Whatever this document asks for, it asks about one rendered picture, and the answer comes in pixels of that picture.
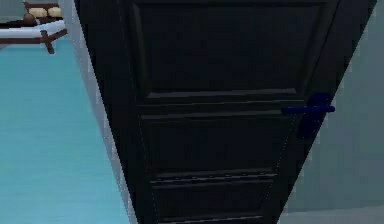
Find brown round object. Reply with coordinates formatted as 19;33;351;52
22;13;38;27

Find brown wooden bed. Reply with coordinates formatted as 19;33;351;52
0;1;69;55

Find cream pillow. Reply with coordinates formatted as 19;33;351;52
28;7;49;19
47;6;63;18

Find black panelled room door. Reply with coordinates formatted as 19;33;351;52
73;0;379;224

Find dark blue door handle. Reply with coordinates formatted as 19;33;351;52
281;92;336;141

